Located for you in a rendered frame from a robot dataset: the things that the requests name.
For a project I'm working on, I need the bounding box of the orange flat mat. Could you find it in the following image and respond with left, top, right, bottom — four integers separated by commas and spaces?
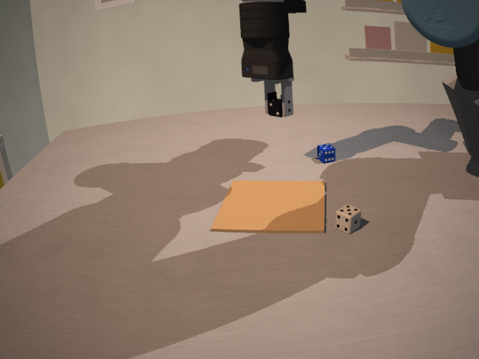
211, 180, 325, 233

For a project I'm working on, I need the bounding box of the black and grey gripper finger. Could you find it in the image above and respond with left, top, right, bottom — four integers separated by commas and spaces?
270, 77, 294, 117
251, 78, 277, 114

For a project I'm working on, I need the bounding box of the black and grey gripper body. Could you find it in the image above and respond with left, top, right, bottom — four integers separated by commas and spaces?
239, 0, 306, 80

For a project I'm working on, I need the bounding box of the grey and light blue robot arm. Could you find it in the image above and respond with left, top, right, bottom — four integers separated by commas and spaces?
401, 0, 479, 91

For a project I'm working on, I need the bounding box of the blue die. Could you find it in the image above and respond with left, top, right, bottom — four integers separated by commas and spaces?
317, 144, 335, 164

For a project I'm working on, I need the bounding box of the white die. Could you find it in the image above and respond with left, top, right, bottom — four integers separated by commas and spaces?
335, 204, 361, 234

